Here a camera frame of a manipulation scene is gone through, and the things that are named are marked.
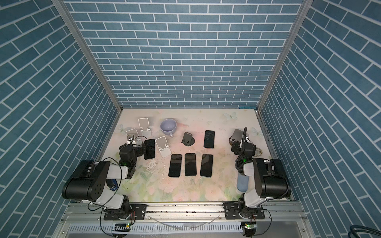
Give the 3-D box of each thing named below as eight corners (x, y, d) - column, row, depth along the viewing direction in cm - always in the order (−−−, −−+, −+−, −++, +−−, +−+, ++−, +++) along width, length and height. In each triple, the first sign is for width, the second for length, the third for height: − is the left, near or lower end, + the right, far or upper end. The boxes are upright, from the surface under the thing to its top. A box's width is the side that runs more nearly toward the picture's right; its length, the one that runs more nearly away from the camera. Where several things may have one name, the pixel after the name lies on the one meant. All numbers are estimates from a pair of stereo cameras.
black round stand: (181, 143, 102) (180, 137, 96) (186, 137, 105) (186, 131, 99) (190, 148, 99) (189, 142, 94) (195, 141, 103) (195, 135, 97)
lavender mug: (160, 138, 102) (158, 134, 99) (163, 123, 112) (161, 118, 108) (175, 138, 103) (174, 134, 99) (177, 123, 112) (176, 118, 108)
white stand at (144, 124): (142, 134, 106) (137, 124, 98) (142, 128, 110) (138, 118, 101) (151, 132, 107) (147, 123, 99) (151, 126, 111) (147, 117, 102)
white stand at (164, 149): (162, 158, 95) (159, 149, 86) (158, 148, 100) (154, 139, 91) (171, 154, 97) (168, 145, 88) (166, 144, 102) (163, 135, 93)
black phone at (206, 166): (199, 175, 88) (199, 174, 86) (202, 155, 97) (202, 153, 95) (211, 177, 87) (211, 176, 86) (213, 156, 96) (213, 155, 95)
